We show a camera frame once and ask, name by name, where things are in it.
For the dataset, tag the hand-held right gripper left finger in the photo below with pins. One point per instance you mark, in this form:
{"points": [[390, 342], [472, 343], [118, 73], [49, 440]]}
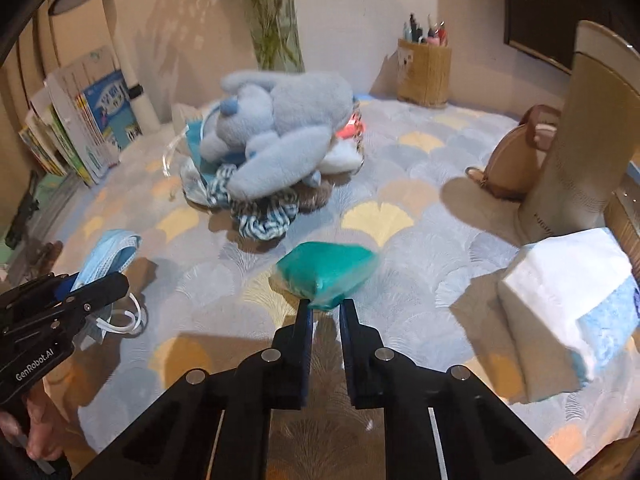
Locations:
{"points": [[306, 321]]}

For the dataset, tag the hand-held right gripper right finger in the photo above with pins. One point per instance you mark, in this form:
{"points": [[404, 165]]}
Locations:
{"points": [[346, 322]]}

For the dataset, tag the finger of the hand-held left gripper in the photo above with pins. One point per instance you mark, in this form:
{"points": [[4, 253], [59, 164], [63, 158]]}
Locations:
{"points": [[107, 287], [62, 287]]}

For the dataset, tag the blue face mask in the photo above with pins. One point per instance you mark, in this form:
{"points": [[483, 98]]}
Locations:
{"points": [[112, 250]]}

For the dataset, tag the green soft packet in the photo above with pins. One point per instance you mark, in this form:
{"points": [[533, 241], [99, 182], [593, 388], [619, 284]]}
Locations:
{"points": [[325, 270]]}

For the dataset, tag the pink soft packet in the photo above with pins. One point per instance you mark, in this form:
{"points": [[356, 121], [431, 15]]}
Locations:
{"points": [[347, 131]]}

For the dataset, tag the person's left hand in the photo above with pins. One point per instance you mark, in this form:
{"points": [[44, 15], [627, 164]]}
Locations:
{"points": [[39, 425]]}

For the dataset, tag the black gadget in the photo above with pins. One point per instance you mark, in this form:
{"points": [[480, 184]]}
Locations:
{"points": [[22, 210]]}

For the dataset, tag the blue checked scrunchie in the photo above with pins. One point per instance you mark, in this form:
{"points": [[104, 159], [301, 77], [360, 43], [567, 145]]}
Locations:
{"points": [[260, 222]]}

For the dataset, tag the brown furry scrunchie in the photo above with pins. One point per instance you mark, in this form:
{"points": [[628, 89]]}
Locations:
{"points": [[314, 195]]}

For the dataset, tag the row of books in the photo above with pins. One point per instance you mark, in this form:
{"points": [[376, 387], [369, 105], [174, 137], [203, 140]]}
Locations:
{"points": [[95, 110]]}

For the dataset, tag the white blue tissue pack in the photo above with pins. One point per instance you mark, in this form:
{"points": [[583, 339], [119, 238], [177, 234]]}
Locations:
{"points": [[550, 285]]}

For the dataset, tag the blue plush toy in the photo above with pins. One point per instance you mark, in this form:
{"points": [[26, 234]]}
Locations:
{"points": [[285, 110]]}

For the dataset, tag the brown round handbag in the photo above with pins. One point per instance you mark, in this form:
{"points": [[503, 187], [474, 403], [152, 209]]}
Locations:
{"points": [[510, 165]]}

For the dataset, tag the cardboard pen holder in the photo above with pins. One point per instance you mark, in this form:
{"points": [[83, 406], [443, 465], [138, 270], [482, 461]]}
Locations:
{"points": [[425, 72]]}

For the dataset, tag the beige tall appliance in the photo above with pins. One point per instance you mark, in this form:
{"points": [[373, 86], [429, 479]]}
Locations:
{"points": [[580, 135]]}

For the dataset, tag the bunch of pens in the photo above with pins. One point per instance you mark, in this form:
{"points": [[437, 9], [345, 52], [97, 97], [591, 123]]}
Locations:
{"points": [[425, 30]]}

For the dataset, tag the black wall television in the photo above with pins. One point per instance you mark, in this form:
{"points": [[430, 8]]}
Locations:
{"points": [[550, 10]]}

